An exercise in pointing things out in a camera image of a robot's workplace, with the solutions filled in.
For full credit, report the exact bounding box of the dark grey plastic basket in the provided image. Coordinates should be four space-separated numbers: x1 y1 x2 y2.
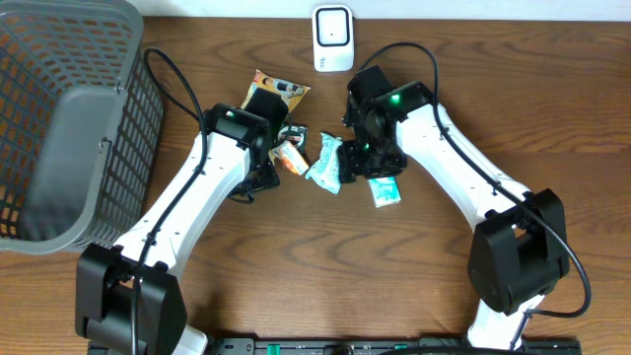
1 1 164 254

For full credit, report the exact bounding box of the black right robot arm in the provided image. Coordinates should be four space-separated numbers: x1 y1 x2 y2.
340 78 570 350

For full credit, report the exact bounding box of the yellow wet wipes pack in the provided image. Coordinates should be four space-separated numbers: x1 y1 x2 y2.
240 68 312 164

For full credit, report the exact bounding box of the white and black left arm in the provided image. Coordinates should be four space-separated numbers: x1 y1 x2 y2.
75 103 288 354

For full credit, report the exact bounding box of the black camera cable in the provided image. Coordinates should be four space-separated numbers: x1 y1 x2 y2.
128 46 209 355
357 41 593 352

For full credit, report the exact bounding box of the teal snack wrapper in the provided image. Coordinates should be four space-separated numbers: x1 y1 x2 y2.
305 132 342 194

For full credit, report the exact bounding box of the white barcode scanner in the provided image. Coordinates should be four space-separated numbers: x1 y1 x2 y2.
312 4 354 72

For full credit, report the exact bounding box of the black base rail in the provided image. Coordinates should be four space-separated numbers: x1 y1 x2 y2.
206 336 583 355

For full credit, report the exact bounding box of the black right camera cable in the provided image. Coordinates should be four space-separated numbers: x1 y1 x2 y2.
357 41 593 352

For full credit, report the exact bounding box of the black left camera cable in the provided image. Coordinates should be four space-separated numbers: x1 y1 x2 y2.
128 46 209 355

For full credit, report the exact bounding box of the small teal tissue pack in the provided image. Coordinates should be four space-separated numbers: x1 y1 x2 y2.
368 177 401 208

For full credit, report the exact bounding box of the dark green round-logo box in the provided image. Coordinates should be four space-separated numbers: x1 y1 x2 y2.
278 124 309 153

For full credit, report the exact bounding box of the orange tissue pack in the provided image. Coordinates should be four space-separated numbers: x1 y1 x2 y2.
271 141 310 176

